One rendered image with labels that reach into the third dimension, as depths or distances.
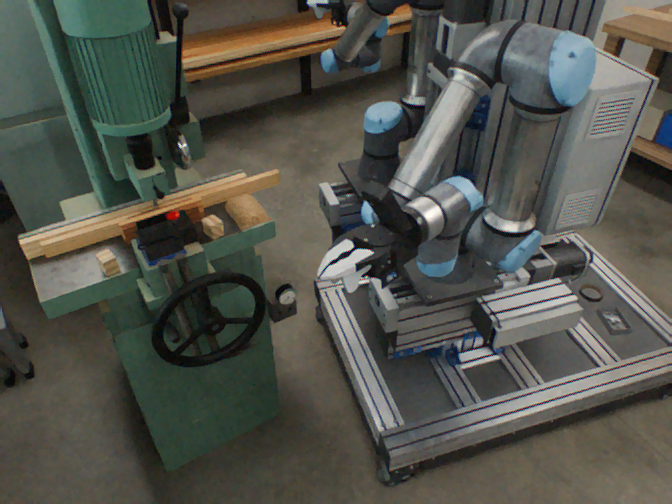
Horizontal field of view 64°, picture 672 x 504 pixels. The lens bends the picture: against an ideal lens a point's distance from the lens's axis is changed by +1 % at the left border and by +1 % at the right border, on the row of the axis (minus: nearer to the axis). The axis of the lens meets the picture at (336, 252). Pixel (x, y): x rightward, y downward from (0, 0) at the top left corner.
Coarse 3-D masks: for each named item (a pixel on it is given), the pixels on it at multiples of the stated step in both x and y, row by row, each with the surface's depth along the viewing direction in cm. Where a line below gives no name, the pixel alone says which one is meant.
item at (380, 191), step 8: (368, 184) 82; (376, 184) 81; (368, 192) 81; (376, 192) 81; (384, 192) 80; (368, 200) 83; (376, 200) 81; (384, 200) 81; (392, 200) 82; (376, 208) 84; (384, 208) 82; (392, 208) 83; (400, 208) 84; (384, 216) 85; (392, 216) 84; (400, 216) 85; (392, 224) 86; (400, 224) 86; (408, 224) 88; (400, 232) 87
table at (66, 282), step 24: (216, 216) 148; (120, 240) 140; (216, 240) 140; (240, 240) 144; (264, 240) 149; (48, 264) 132; (72, 264) 132; (96, 264) 132; (120, 264) 132; (48, 288) 126; (72, 288) 126; (96, 288) 128; (120, 288) 132; (144, 288) 130; (48, 312) 125
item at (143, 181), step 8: (128, 160) 138; (128, 168) 139; (136, 168) 135; (152, 168) 135; (160, 168) 135; (128, 176) 144; (136, 176) 132; (144, 176) 132; (152, 176) 133; (160, 176) 134; (136, 184) 136; (144, 184) 133; (152, 184) 134; (160, 184) 135; (168, 184) 136; (144, 192) 134; (152, 192) 135; (168, 192) 137; (144, 200) 135
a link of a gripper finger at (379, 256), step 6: (390, 246) 83; (378, 252) 82; (384, 252) 82; (390, 252) 83; (366, 258) 81; (372, 258) 81; (378, 258) 81; (384, 258) 82; (354, 264) 81; (360, 264) 81; (366, 264) 81; (372, 264) 81
